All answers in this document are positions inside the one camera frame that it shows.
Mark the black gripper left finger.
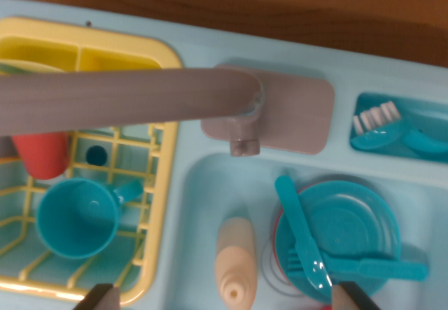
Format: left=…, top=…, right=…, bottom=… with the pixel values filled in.
left=78, top=283, right=121, bottom=310

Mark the yellow plastic dish rack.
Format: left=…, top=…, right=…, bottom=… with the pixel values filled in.
left=0, top=16, right=185, bottom=307

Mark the teal plastic knife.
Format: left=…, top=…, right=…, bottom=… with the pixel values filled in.
left=274, top=176, right=332, bottom=292

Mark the teal plastic mug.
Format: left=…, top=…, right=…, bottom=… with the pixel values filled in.
left=36, top=178, right=144, bottom=260

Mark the beige detergent bottle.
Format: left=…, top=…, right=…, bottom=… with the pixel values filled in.
left=214, top=217, right=259, bottom=310

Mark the pale yellow plastic plate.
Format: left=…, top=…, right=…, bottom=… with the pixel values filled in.
left=0, top=59, right=67, bottom=76

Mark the teal plastic plate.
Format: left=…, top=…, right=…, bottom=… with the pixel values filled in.
left=274, top=180, right=402, bottom=297

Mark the red plastic tumbler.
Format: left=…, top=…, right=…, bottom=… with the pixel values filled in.
left=10, top=132, right=71, bottom=181

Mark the teal dish brush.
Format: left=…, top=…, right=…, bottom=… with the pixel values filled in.
left=349, top=101, right=448, bottom=160

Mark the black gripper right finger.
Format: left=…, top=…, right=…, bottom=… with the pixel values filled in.
left=330, top=281, right=381, bottom=310

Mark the red plastic plate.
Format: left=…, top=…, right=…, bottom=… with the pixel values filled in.
left=271, top=211, right=291, bottom=285

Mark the grey toy faucet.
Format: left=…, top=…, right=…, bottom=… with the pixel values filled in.
left=0, top=63, right=336, bottom=157

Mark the light blue toy sink unit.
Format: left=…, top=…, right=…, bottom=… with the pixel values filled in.
left=0, top=0, right=448, bottom=310

